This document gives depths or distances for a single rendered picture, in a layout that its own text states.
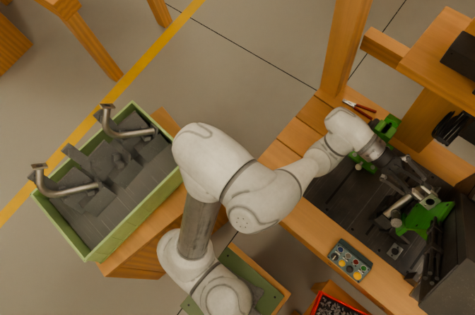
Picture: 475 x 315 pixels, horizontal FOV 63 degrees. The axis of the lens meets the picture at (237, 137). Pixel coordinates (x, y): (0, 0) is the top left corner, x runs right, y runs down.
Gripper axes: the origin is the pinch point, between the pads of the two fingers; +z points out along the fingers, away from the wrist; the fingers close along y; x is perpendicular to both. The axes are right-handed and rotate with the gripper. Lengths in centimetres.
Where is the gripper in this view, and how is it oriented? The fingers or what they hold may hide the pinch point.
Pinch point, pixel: (425, 193)
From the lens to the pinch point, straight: 144.5
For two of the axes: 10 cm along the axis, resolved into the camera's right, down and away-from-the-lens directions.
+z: 7.5, 6.6, -0.6
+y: 5.3, -6.5, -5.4
